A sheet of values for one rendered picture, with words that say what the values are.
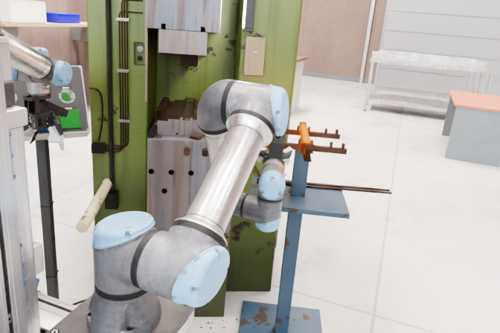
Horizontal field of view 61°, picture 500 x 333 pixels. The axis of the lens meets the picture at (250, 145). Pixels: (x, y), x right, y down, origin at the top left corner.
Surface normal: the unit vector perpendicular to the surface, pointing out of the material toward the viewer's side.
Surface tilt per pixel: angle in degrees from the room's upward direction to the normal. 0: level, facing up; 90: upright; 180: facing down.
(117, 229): 7
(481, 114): 90
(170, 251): 33
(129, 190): 90
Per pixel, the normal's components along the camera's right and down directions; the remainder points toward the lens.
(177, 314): 0.07, -0.95
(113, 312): -0.07, -0.01
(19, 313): 0.93, 0.18
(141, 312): 0.70, -0.04
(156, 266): -0.30, -0.23
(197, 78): 0.09, 0.30
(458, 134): -0.37, 0.25
